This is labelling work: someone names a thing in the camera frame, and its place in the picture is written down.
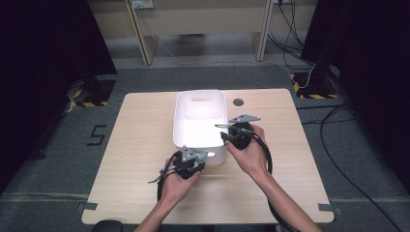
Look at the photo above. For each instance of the black curtain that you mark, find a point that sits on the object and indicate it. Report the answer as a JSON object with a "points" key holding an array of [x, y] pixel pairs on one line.
{"points": [[38, 64], [370, 64]]}

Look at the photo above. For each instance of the person's left hand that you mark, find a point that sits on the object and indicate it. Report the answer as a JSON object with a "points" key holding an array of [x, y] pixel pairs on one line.
{"points": [[175, 190]]}

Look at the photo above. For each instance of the grey floor tape piece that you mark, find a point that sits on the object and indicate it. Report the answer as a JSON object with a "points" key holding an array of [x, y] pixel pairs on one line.
{"points": [[87, 206], [325, 208]]}

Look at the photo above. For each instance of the white plastic storage bin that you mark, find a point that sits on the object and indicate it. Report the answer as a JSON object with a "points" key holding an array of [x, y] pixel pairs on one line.
{"points": [[196, 129]]}

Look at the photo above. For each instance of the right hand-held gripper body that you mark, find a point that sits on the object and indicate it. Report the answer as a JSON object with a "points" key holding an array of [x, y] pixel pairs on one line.
{"points": [[241, 135]]}

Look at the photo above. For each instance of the stand base with hazard tape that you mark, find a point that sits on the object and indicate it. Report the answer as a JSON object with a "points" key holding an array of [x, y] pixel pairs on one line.
{"points": [[317, 87], [93, 93]]}

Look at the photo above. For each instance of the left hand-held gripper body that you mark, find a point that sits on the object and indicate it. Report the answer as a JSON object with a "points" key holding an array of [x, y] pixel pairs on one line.
{"points": [[190, 167]]}

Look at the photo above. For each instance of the person's right hand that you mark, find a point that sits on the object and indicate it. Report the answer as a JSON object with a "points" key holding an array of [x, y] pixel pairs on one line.
{"points": [[251, 158]]}

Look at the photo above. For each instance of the black chair part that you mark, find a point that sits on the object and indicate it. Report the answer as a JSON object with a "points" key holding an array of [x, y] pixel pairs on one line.
{"points": [[108, 226]]}

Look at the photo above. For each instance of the white power strip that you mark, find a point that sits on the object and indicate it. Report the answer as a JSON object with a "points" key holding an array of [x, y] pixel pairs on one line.
{"points": [[142, 4]]}

